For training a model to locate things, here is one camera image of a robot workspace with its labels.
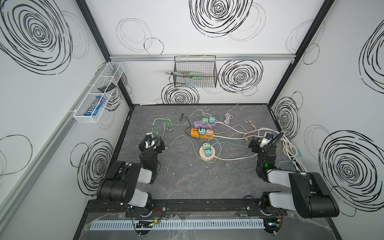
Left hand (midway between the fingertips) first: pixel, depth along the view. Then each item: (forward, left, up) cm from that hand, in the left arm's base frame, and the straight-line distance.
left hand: (153, 137), depth 89 cm
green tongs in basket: (+32, -23, +23) cm, 45 cm away
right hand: (+2, -65, 0) cm, 65 cm away
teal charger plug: (+8, -29, -4) cm, 31 cm away
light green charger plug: (+17, -31, -4) cm, 36 cm away
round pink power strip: (-5, -30, -8) cm, 31 cm away
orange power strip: (+9, -25, -7) cm, 27 cm away
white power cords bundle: (+2, -86, -11) cm, 87 cm away
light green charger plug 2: (-3, -32, -4) cm, 32 cm away
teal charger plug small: (+18, -36, -4) cm, 41 cm away
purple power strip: (+17, -27, -8) cm, 33 cm away
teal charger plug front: (-7, -33, -4) cm, 34 cm away
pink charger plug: (+8, -34, -5) cm, 35 cm away
